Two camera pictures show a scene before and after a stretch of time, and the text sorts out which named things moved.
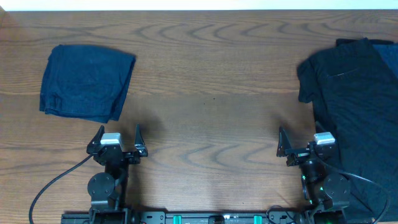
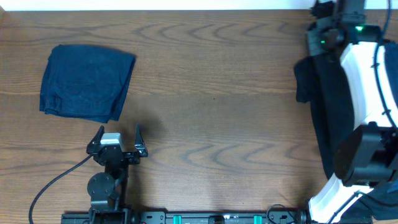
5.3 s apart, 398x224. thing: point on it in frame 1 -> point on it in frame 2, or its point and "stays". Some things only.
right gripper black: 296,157 -> 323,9
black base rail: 107,217 stays
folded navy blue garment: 85,82 stays
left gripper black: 140,149 stays
